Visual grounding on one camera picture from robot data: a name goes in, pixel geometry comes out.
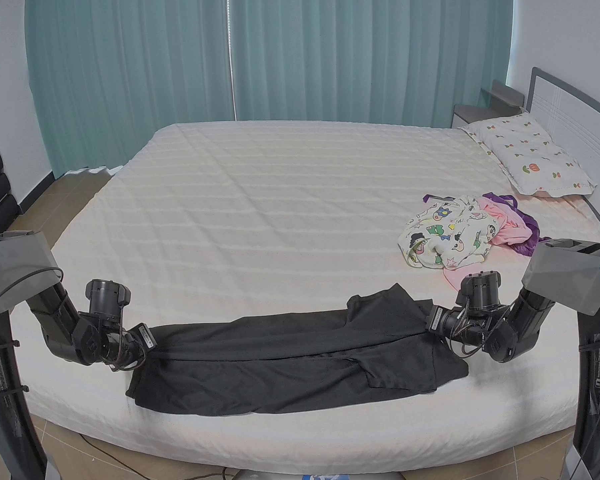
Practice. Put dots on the blue-green curtain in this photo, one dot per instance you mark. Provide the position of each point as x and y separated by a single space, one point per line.
130 68
370 43

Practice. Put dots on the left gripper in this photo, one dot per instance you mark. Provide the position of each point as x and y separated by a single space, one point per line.
140 345

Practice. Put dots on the black T-shirt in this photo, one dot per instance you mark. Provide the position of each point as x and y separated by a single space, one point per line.
280 348

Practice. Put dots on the pink garment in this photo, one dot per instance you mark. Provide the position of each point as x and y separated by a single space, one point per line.
505 228

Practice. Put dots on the grey bedside table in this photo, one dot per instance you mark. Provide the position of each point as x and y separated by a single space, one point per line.
480 113

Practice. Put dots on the white printed pillow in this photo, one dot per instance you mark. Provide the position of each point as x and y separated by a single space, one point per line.
525 153

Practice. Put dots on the bed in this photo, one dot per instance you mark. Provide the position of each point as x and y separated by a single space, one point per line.
280 193

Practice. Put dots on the white printed pyjama top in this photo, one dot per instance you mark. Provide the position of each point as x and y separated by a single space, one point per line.
445 233

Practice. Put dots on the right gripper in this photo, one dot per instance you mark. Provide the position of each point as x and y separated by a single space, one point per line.
445 324

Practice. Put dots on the purple garment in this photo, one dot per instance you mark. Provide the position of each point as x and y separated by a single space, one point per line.
532 230

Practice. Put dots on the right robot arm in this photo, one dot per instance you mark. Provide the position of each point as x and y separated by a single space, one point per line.
565 278

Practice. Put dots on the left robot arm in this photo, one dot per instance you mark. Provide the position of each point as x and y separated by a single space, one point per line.
65 328

